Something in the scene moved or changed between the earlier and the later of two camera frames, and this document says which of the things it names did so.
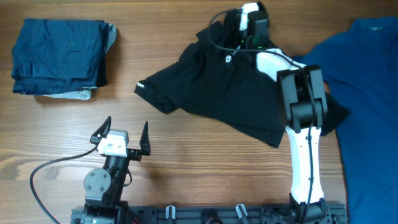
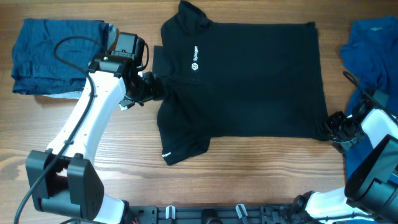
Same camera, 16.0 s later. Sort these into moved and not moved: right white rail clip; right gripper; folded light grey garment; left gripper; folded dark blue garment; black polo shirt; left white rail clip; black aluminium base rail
Moved: black polo shirt; left gripper; right gripper
Not moved: right white rail clip; folded light grey garment; black aluminium base rail; folded dark blue garment; left white rail clip
